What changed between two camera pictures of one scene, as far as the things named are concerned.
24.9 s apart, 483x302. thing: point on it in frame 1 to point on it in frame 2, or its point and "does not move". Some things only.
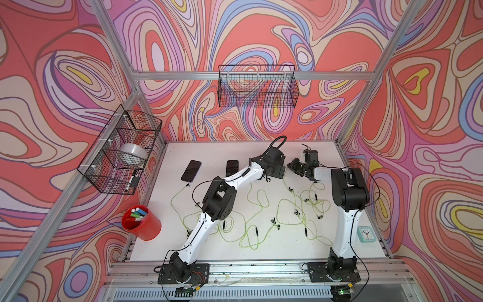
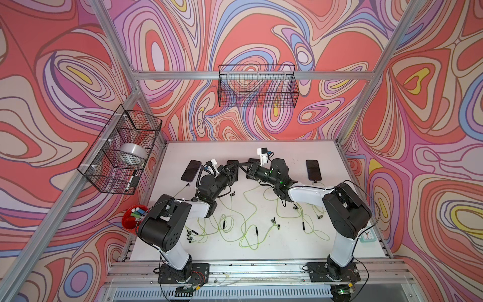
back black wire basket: [258, 86] does not move
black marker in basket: [130, 179] does not move
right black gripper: [292, 165] to [252, 171]
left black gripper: [277, 173] to [228, 177]
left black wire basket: [116, 162] does not move
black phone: [191, 170] does not move
